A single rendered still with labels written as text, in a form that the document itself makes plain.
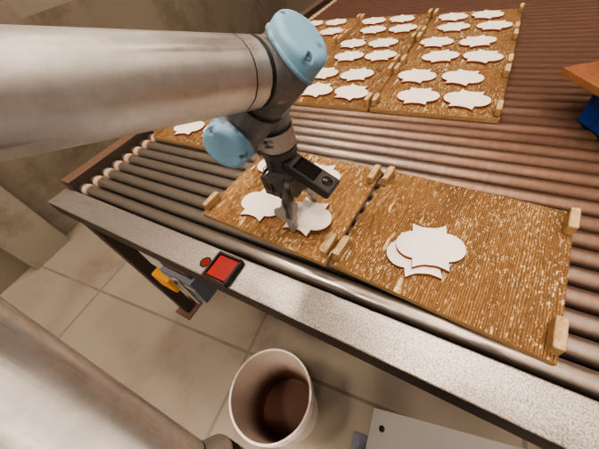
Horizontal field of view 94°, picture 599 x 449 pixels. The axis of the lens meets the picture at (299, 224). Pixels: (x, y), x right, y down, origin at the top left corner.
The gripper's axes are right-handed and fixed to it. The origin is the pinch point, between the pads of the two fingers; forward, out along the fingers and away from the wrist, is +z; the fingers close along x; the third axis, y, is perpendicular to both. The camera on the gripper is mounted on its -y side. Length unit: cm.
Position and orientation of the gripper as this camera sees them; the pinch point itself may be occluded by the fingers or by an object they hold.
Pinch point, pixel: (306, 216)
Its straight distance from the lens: 70.8
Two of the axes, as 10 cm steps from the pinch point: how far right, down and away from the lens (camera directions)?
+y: -8.3, -2.8, 4.9
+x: -5.2, 7.0, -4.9
